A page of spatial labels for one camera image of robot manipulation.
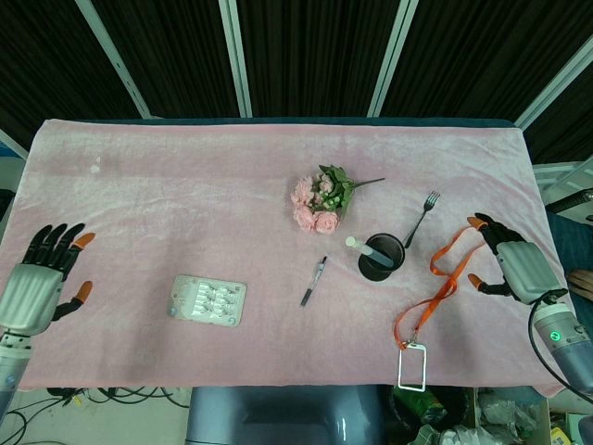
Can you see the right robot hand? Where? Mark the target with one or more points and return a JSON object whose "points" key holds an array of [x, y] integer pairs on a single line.
{"points": [[526, 269]]}

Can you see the white crumpled plastic bag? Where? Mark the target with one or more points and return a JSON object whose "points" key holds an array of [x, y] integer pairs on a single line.
{"points": [[463, 436]]}

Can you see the cardboard box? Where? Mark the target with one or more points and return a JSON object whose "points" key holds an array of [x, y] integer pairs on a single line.
{"points": [[509, 408]]}

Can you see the clear badge holder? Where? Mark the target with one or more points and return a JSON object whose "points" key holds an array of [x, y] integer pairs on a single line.
{"points": [[400, 366]]}

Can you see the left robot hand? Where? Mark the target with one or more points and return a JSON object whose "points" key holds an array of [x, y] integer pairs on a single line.
{"points": [[30, 292]]}

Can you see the dark metal fork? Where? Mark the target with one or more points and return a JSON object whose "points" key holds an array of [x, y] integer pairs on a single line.
{"points": [[422, 218]]}

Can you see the black pleated curtain panel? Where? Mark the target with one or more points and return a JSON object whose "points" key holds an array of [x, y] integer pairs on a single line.
{"points": [[176, 55], [315, 55], [41, 65], [565, 130], [472, 55]]}

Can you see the pink artificial rose bouquet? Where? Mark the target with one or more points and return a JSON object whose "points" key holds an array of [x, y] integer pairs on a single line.
{"points": [[319, 204]]}

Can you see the clear black gel pen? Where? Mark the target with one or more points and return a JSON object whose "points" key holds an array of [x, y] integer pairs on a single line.
{"points": [[314, 283]]}

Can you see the black metal mesh pen holder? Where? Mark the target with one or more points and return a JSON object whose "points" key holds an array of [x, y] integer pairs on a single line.
{"points": [[373, 272]]}

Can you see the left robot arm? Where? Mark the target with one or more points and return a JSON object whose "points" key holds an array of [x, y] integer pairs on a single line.
{"points": [[11, 361]]}

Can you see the metal hooks blister pack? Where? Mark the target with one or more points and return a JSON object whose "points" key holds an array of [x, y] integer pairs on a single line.
{"points": [[206, 301]]}

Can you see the white tube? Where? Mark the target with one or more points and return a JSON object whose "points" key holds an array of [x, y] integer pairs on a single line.
{"points": [[366, 249]]}

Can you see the aluminium frame post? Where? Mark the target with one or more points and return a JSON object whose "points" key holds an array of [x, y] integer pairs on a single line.
{"points": [[13, 143], [393, 60], [116, 60], [553, 79], [236, 60]]}

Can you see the green plastic bag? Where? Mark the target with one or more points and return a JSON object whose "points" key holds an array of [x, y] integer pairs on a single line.
{"points": [[419, 403]]}

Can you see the grey robot torso base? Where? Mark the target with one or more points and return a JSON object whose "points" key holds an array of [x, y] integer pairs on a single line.
{"points": [[278, 417]]}

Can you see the pink plush table cloth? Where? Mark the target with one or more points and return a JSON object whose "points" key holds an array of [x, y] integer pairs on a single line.
{"points": [[185, 194]]}

